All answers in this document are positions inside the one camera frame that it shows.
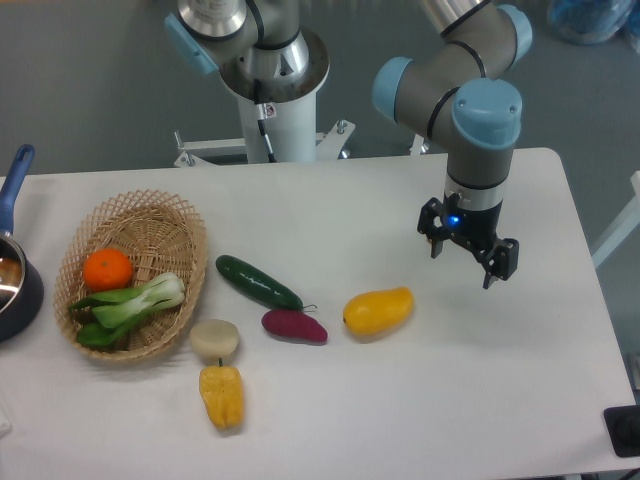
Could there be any blue plastic bag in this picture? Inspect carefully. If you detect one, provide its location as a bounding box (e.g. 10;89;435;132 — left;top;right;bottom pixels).
546;1;639;53

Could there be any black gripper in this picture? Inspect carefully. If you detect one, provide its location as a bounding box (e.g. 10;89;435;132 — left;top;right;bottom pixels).
417;193;519;289

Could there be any dark blue saucepan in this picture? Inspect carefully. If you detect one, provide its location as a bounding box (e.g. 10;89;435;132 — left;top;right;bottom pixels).
1;144;44;342

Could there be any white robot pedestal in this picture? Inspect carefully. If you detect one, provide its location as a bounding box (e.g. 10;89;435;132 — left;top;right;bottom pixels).
173;27;431;169

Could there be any white round radish slice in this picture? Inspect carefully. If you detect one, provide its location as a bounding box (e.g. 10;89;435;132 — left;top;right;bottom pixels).
189;319;240;360

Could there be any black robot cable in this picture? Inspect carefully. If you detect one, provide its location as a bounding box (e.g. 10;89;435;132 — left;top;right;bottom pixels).
252;79;278;164

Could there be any yellow mango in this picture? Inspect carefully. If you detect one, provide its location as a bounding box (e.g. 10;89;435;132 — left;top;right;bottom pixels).
343;286;414;336

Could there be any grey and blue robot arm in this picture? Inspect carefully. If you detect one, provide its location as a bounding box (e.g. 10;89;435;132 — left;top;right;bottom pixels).
164;1;532;284

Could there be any orange tangerine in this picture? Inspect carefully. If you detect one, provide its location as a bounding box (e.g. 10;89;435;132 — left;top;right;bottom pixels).
82;248;134;292

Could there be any dark green cucumber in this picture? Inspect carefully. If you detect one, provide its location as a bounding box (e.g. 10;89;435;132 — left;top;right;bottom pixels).
215;255;303;311

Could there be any purple sweet potato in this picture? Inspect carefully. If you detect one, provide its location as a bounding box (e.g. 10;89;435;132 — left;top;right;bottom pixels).
261;309;329;344

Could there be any woven wicker basket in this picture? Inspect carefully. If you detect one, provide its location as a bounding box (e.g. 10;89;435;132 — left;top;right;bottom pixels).
53;190;208;362

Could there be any green bok choy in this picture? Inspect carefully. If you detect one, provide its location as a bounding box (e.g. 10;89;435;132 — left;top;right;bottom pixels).
68;272;185;347

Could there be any white metal frame right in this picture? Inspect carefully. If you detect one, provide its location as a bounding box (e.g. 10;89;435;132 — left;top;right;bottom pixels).
591;171;639;269

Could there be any black device at table edge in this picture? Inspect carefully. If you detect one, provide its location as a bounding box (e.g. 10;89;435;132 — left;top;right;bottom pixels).
603;405;639;458

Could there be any yellow bell pepper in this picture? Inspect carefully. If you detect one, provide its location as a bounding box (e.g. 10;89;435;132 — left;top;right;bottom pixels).
199;358;244;430

